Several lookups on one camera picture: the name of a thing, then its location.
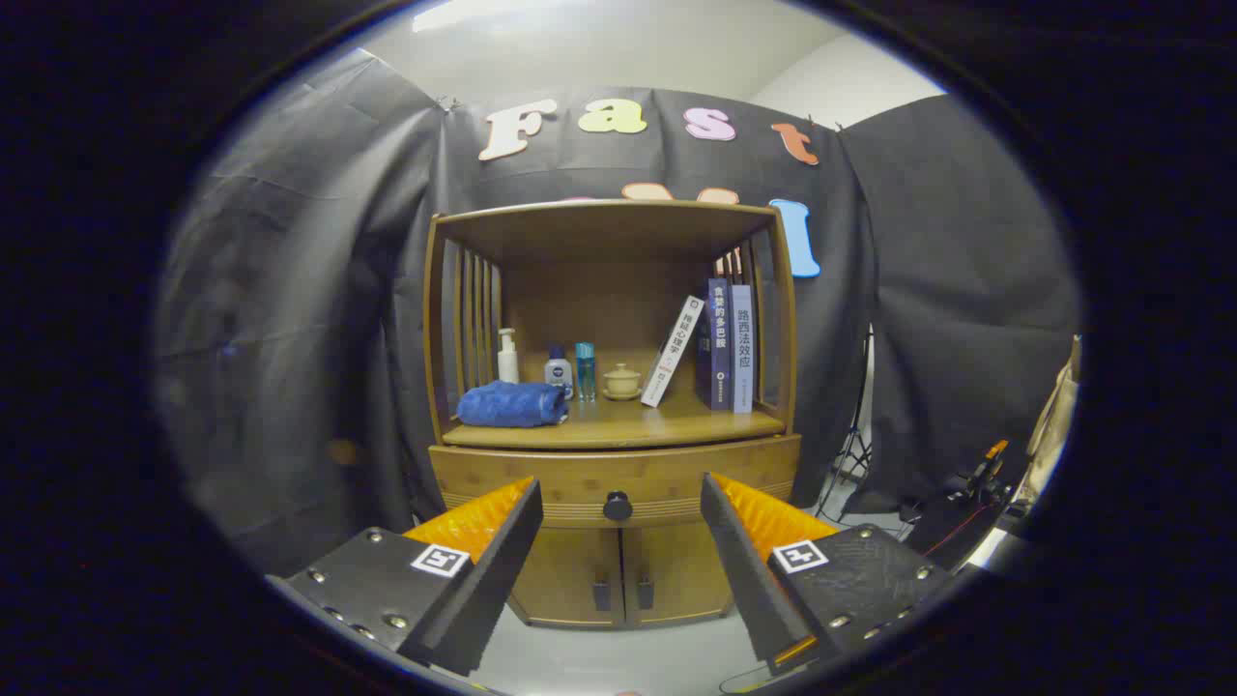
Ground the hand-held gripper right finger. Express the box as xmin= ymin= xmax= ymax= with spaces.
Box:
xmin=700 ymin=473 xmax=958 ymax=676

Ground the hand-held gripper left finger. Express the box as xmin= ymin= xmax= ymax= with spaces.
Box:
xmin=266 ymin=476 xmax=545 ymax=678

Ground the wooden drawer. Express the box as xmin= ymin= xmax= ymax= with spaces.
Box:
xmin=429 ymin=435 xmax=803 ymax=529

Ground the wooden cabinet door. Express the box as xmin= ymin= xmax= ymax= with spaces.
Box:
xmin=623 ymin=522 xmax=735 ymax=624
xmin=507 ymin=527 xmax=624 ymax=627

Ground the wooden countertop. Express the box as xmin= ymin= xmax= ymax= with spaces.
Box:
xmin=443 ymin=391 xmax=786 ymax=450

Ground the wooden cabinet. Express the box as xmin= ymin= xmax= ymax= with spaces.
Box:
xmin=422 ymin=200 xmax=803 ymax=629

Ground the blue folded towel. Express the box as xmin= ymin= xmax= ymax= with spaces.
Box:
xmin=456 ymin=380 xmax=570 ymax=428

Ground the black tripod stand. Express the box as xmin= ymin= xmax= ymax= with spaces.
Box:
xmin=815 ymin=329 xmax=876 ymax=518

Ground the pale grey book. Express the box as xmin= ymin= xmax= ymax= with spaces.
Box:
xmin=731 ymin=283 xmax=755 ymax=415

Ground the dark blue book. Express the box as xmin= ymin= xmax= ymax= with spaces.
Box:
xmin=696 ymin=278 xmax=733 ymax=411

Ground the white book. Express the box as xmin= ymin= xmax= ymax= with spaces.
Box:
xmin=640 ymin=295 xmax=706 ymax=408

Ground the black clamp with orange tip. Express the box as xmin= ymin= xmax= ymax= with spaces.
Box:
xmin=957 ymin=440 xmax=1011 ymax=504

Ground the beige cloth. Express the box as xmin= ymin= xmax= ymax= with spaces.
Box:
xmin=1024 ymin=335 xmax=1081 ymax=504

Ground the black backdrop cloth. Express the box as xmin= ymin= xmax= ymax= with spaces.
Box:
xmin=155 ymin=48 xmax=1081 ymax=581

